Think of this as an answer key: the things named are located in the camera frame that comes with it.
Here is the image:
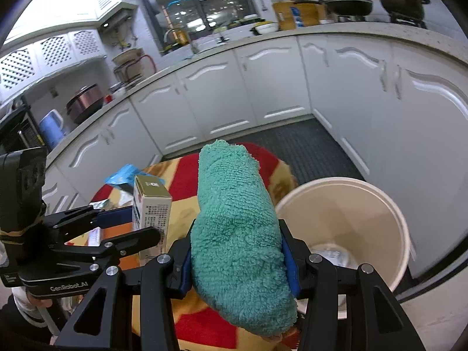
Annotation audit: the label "black dish rack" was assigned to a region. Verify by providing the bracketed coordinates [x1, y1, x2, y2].
[113, 55, 158, 83]

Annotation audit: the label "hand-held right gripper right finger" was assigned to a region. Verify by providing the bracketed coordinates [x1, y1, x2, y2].
[278, 219, 418, 351]

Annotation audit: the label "dark framed window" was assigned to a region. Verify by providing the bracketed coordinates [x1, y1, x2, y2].
[137, 0, 257, 56]

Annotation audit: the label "beige clay pot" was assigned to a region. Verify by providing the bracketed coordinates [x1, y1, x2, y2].
[111, 47, 143, 65]

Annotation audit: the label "teal fluffy sock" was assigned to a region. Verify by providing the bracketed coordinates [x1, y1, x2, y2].
[190, 139, 298, 338]

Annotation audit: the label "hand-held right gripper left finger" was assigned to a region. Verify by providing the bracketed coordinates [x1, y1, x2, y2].
[54, 237, 194, 351]

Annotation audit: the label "gas stove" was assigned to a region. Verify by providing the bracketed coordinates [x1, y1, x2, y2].
[334, 11, 429, 30]

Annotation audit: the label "black ribbed floor mat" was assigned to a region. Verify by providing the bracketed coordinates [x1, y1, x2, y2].
[163, 117, 366, 187]

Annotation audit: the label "white kitchen base cabinets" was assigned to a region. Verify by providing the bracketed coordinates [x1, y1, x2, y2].
[42, 31, 468, 282]

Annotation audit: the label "person's left hand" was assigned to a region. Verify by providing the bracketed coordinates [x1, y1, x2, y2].
[25, 292, 65, 310]

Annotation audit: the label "steel kitchen faucet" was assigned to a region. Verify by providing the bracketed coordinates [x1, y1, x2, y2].
[163, 28, 200, 54]

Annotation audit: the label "black wok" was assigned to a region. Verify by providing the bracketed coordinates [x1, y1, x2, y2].
[325, 0, 374, 17]

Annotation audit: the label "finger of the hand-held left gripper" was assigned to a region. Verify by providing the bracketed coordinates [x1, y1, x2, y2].
[63, 226, 161, 261]
[44, 205, 134, 241]

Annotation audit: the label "copper rice cooker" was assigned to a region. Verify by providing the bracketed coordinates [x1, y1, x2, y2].
[66, 83, 104, 124]

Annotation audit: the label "white box gold end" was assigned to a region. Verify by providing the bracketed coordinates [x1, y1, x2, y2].
[132, 175, 173, 257]

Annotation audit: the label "red yellow printed blanket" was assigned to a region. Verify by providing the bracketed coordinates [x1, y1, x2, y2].
[78, 142, 305, 351]

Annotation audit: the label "wooden cutting board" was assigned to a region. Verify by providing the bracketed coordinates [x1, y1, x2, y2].
[272, 2, 319, 32]

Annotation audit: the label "white lattice wall cabinet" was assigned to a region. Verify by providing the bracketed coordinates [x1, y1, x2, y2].
[0, 27, 107, 96]

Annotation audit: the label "blue electric kettle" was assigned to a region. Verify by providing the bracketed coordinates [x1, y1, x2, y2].
[38, 109, 68, 151]

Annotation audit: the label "white water heater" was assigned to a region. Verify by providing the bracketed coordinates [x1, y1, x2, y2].
[99, 7, 134, 30]

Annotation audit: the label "cream plastic bucket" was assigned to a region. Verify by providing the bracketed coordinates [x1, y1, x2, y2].
[274, 176, 412, 319]

